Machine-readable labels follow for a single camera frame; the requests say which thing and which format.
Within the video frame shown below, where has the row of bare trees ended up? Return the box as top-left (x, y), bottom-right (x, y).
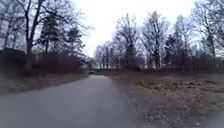
top-left (92, 0), bottom-right (224, 71)
top-left (0, 0), bottom-right (92, 72)

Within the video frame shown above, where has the grey asphalt path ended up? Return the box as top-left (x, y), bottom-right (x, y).
top-left (0, 74), bottom-right (159, 128)

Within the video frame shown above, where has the dark fence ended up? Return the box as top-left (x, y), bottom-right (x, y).
top-left (0, 48), bottom-right (88, 74)

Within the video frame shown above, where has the leaf-strewn grass verge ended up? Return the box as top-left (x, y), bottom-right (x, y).
top-left (108, 69), bottom-right (224, 128)
top-left (0, 71), bottom-right (90, 96)

